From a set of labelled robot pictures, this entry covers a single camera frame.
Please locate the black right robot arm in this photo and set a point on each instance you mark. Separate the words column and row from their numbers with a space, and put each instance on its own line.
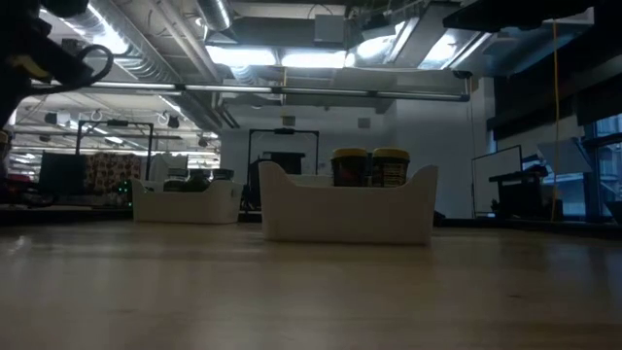
column 510, row 12

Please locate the black monitor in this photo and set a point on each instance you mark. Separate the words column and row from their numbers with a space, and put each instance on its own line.
column 60, row 175

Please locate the patterned box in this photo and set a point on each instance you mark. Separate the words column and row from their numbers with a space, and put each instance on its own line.
column 114, row 172

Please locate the ceiling light panel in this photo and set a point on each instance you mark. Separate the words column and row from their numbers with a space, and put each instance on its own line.
column 240, row 56
column 313, row 59

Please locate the white plastic bin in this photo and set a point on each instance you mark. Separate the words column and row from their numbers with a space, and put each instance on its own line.
column 340, row 214
column 184, row 206

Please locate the long ceiling pipe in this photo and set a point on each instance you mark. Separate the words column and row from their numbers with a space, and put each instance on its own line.
column 321, row 91

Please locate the grey ceiling box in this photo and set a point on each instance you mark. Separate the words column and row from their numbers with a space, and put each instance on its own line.
column 329, row 29

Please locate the whiteboard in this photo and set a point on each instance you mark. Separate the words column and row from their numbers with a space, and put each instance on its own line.
column 495, row 180

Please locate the black side table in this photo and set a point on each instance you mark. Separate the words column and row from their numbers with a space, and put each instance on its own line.
column 525, row 194

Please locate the silver ventilation duct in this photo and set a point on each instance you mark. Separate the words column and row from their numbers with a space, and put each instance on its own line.
column 141, row 63
column 214, row 14

